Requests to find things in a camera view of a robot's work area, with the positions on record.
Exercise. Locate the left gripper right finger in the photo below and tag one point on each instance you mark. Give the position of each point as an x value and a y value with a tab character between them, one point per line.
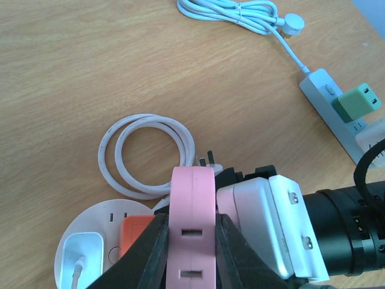
239	266

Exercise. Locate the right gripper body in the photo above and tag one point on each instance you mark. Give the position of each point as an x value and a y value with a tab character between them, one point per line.
349	227

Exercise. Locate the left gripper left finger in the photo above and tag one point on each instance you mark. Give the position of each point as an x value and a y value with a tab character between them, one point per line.
144	264

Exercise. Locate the orange cube socket adapter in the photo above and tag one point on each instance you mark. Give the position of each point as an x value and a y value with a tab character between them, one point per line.
130	229

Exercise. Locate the pink square plug adapter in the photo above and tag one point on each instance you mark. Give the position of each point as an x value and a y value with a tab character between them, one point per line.
191	261

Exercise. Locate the round pink power socket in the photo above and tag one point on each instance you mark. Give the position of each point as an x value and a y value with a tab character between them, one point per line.
104	218

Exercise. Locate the white usb charger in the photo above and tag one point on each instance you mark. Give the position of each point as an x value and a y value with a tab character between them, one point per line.
82	260

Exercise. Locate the green plug adapter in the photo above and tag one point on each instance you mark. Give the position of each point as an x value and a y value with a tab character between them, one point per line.
356	103

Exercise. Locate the white cube charger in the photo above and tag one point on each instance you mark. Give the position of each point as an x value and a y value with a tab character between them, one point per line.
372	134

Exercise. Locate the grey power strip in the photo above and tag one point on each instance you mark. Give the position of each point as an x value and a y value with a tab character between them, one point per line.
321	89

